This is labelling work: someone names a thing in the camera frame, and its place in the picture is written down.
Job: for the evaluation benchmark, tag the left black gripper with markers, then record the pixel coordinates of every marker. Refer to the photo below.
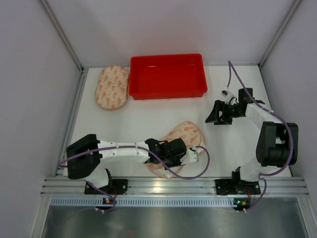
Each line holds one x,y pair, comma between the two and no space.
180,148

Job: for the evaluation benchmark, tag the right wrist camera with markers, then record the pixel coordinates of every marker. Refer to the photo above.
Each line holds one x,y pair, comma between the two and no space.
229,98

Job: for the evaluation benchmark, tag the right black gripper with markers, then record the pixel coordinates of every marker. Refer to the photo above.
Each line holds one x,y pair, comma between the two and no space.
222,113

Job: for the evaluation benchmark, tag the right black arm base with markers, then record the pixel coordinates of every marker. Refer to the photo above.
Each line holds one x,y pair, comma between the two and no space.
236,187

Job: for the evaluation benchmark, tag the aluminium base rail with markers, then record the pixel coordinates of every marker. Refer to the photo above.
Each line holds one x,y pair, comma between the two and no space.
158,192

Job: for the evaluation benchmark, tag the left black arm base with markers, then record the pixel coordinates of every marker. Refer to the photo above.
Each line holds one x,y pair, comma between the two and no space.
115,187

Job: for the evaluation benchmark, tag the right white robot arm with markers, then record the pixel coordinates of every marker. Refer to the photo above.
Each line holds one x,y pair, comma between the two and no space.
277,143

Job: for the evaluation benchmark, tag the pink floral laundry bag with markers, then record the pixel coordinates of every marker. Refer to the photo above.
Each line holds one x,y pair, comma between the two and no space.
190,134
112,89

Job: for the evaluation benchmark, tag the red plastic bin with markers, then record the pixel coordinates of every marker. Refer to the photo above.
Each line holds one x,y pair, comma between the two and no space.
167,77

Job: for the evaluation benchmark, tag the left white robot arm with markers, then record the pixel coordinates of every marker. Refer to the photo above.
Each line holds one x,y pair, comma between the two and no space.
91,156

